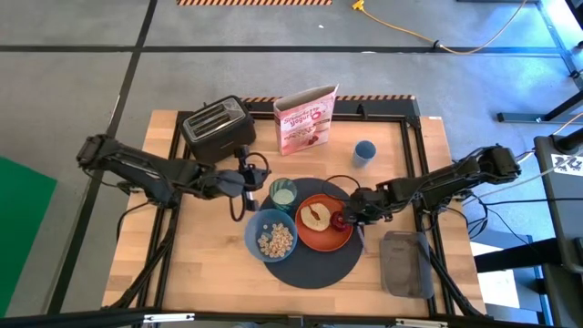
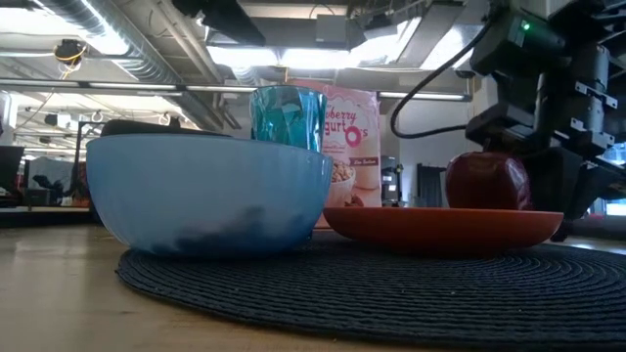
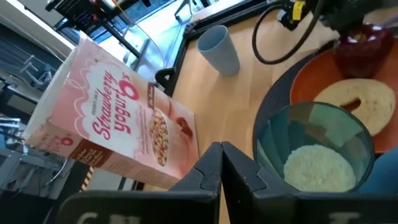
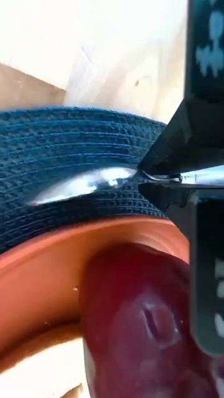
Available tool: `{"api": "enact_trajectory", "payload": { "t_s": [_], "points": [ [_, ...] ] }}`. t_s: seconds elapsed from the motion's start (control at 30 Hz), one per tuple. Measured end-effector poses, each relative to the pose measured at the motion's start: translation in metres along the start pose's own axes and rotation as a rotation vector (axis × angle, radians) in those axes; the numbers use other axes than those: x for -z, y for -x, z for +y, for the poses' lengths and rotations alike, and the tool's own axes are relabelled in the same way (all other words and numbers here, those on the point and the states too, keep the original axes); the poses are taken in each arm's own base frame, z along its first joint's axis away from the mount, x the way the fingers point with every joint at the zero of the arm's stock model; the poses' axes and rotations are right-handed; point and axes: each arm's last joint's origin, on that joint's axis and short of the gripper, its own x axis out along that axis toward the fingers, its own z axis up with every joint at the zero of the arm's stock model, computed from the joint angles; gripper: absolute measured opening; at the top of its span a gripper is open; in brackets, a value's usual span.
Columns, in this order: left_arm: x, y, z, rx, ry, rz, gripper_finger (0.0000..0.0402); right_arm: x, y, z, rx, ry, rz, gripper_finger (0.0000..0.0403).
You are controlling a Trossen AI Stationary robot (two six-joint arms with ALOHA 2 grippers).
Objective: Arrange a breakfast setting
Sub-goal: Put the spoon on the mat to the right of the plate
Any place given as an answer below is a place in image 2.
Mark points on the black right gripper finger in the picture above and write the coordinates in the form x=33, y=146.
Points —
x=606, y=183
x=555, y=181

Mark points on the red apple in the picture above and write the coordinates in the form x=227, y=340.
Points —
x=486, y=181

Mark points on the pink strawberry yogurt cereal box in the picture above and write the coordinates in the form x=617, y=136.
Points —
x=357, y=146

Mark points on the teal glass tumbler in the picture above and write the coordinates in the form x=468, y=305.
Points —
x=288, y=117

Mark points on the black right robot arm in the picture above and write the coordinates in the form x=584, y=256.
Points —
x=577, y=19

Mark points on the orange plate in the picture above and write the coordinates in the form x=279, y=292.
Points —
x=440, y=230

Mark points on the black coffee machine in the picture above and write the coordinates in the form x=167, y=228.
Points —
x=392, y=183

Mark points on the dark woven round placemat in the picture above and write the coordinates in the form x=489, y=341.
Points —
x=391, y=293

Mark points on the light blue bowl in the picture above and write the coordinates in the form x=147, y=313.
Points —
x=205, y=195

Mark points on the black toaster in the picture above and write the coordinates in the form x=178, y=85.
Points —
x=147, y=128

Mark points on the silver horizontal bar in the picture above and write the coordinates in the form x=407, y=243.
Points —
x=122, y=86

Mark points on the black monitor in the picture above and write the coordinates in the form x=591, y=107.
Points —
x=11, y=171

